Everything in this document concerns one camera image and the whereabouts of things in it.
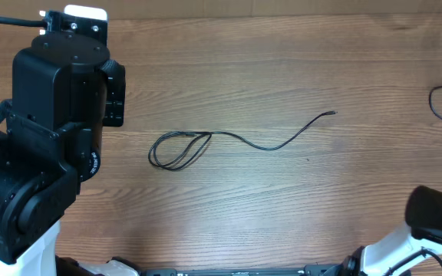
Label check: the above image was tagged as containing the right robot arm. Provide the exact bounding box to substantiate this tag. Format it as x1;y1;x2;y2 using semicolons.
335;186;442;276

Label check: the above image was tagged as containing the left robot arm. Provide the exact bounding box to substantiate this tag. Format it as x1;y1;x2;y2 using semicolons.
0;31;125;275

